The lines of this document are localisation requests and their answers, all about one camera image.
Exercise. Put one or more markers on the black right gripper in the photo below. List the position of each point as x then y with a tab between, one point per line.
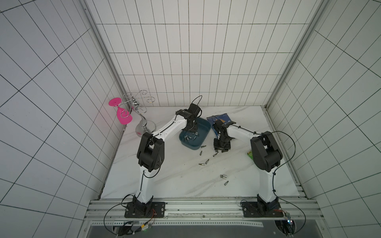
222	144

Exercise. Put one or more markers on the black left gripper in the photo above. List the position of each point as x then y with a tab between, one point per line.
193	129

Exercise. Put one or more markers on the teal plastic storage box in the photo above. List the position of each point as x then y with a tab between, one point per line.
203	130

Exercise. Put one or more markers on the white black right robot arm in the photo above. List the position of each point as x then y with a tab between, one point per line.
266	156

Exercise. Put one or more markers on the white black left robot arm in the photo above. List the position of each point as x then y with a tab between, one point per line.
151	154

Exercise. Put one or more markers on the blue Doritos chip bag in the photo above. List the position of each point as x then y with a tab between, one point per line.
221	119

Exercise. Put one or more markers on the green orange snack bag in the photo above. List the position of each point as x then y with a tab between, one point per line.
250	155

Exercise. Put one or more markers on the chrome lamp with pink shades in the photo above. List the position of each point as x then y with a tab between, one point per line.
129	105

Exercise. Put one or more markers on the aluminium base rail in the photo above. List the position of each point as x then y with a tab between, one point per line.
198	211

